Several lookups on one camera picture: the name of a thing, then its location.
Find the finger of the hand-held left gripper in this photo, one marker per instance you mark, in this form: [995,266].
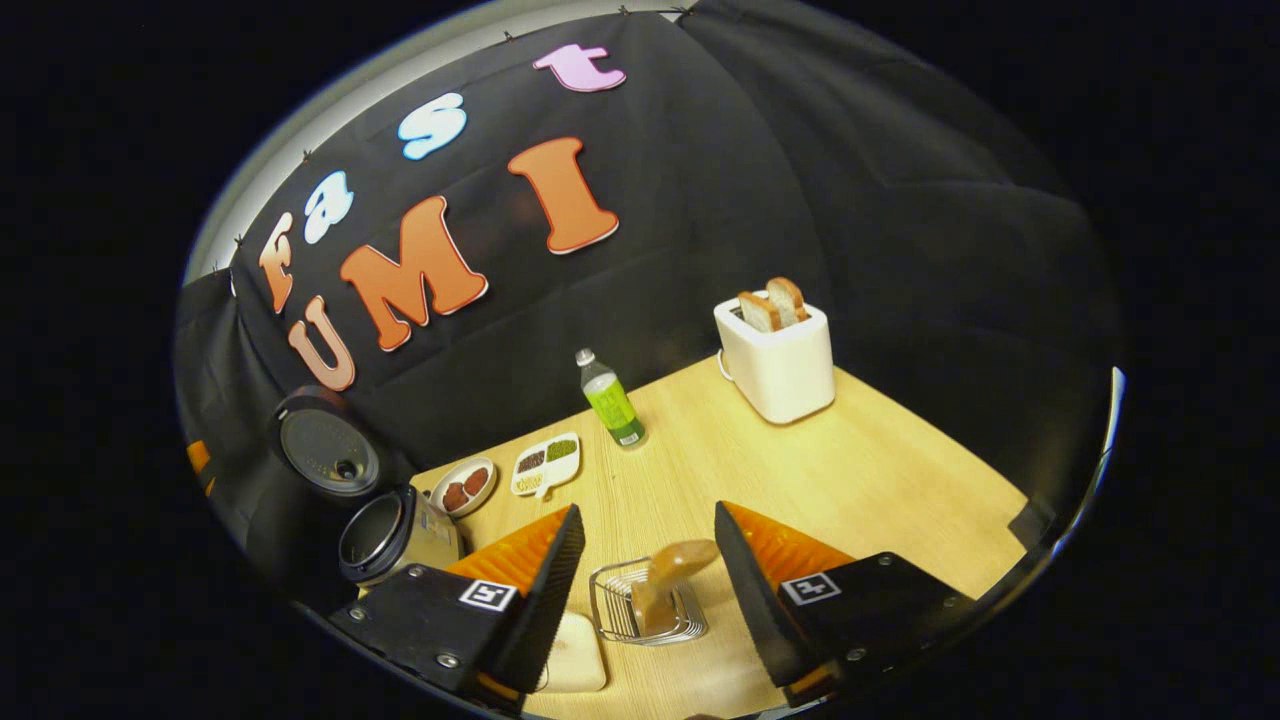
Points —
[198,457]

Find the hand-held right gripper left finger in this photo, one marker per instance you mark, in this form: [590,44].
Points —
[545,610]

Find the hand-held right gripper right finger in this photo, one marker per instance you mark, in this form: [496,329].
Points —
[755,600]

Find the cream dish of rice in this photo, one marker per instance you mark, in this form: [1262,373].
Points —
[578,655]

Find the wooden spoon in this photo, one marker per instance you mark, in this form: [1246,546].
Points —
[680,560]

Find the silver black rice cooker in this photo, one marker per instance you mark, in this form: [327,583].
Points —
[430,540]

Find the white divided grain tray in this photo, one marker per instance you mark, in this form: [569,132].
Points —
[547,488]

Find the small round white plate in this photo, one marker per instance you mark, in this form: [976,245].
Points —
[474,501]

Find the brown meat piece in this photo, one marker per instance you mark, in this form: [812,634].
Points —
[456,497]
[477,482]

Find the green drink bottle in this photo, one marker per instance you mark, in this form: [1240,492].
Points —
[612,405]

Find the white toaster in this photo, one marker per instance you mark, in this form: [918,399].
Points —
[785,370]

